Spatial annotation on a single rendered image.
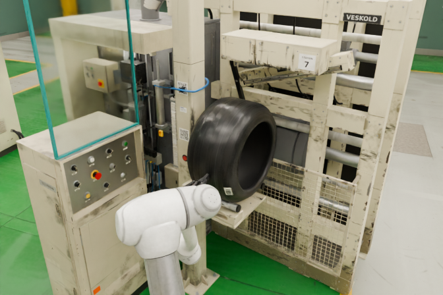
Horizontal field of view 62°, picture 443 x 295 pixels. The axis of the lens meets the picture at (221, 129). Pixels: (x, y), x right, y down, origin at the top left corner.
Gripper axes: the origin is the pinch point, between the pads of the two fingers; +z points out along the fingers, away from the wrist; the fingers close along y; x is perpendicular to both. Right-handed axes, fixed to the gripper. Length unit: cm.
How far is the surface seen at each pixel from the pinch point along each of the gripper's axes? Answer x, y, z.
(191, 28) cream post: -65, 27, 35
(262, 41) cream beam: -54, -2, 58
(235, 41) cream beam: -53, 15, 58
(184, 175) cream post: 24.9, 34.2, 20.5
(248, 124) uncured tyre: -22.5, -11.6, 26.2
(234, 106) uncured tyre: -27.4, 0.3, 31.4
